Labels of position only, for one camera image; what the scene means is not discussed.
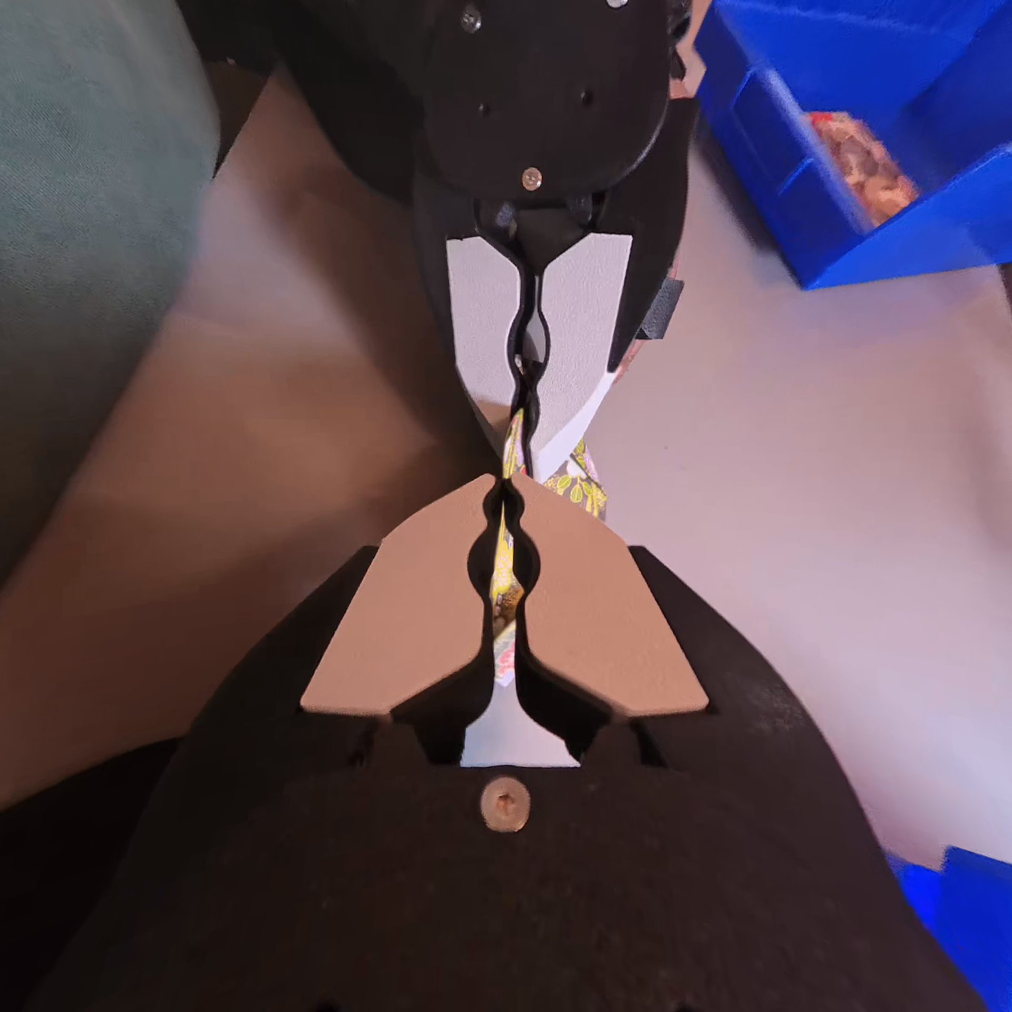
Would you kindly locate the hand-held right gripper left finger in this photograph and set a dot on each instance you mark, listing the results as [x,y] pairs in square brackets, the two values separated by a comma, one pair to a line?
[396,625]

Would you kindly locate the stack of patterned papers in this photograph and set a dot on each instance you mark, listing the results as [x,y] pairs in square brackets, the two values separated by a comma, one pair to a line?
[867,162]

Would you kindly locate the person's left hand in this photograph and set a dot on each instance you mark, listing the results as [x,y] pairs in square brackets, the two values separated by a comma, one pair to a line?
[683,40]

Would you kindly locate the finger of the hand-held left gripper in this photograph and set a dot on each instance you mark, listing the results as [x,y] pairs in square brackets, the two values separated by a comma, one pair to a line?
[483,317]
[582,309]

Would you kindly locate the green backed floral paper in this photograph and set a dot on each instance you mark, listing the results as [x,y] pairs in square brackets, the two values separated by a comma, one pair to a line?
[506,570]

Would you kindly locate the blue plastic bin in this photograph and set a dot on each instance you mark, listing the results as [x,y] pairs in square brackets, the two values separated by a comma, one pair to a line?
[791,174]
[957,925]

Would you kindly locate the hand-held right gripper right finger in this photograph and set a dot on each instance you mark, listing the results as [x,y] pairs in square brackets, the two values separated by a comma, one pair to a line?
[609,625]

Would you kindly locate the dark green cloth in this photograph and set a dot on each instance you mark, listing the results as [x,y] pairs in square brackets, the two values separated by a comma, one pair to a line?
[87,253]

